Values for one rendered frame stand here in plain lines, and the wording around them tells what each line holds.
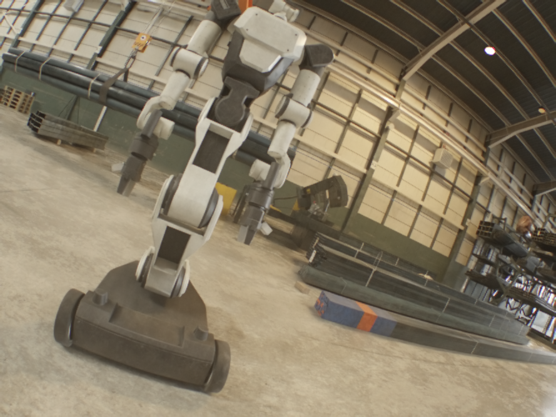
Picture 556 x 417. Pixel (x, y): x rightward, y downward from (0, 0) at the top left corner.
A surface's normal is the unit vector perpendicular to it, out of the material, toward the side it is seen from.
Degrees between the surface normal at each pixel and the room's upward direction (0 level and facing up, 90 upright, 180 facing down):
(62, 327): 73
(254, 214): 79
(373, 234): 90
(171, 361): 90
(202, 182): 67
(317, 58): 90
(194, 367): 90
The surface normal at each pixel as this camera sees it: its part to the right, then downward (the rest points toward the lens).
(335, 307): 0.11, 0.08
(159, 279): 0.15, 0.40
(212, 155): 0.34, -0.01
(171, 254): 0.04, 0.59
